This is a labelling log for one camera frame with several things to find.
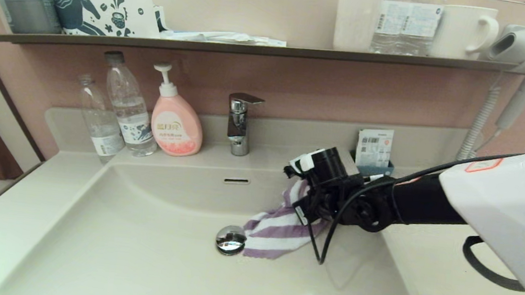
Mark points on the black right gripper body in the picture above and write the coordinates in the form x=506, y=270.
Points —
x=312, y=207

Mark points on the purple white striped towel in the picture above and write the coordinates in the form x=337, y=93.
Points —
x=273, y=235

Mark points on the chrome faucet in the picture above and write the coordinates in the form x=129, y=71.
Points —
x=239, y=128

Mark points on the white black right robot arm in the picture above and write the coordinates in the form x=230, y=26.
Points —
x=478, y=207

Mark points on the beige sink basin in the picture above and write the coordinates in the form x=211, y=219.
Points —
x=113, y=249

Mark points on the blue plastic tray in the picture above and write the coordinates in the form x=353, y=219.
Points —
x=376, y=170

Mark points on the chrome drain stopper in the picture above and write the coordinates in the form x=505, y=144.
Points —
x=229, y=240

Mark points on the pink soap pump bottle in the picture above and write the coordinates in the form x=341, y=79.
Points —
x=176, y=128

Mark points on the flat white plastic packets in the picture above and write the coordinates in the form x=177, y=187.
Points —
x=222, y=37

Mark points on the tall clear water bottle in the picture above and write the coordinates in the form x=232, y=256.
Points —
x=131, y=114

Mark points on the small clear water bottle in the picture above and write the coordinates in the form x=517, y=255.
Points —
x=100, y=131

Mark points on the horse print white pouch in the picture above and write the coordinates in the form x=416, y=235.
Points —
x=99, y=3

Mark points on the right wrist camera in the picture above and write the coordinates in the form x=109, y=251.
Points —
x=302, y=163

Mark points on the brown wall shelf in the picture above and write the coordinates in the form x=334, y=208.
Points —
x=252, y=49

